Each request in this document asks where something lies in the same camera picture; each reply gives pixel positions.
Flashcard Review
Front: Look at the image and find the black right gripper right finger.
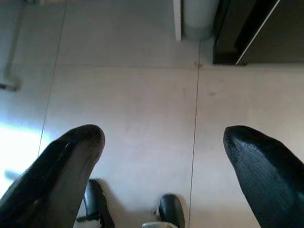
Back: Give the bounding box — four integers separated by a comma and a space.
223, 125, 304, 228

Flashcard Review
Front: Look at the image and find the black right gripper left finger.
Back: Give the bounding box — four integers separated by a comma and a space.
0, 123, 106, 228

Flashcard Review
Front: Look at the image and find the fridge body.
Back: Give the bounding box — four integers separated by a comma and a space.
212, 0, 304, 66

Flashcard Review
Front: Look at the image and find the black silver robot right leg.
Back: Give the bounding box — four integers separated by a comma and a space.
142, 193, 186, 228

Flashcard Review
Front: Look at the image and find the grey cylindrical bin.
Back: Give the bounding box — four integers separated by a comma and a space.
181, 0, 218, 41

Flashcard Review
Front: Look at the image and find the white board panel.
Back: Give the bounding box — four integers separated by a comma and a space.
172, 0, 182, 42

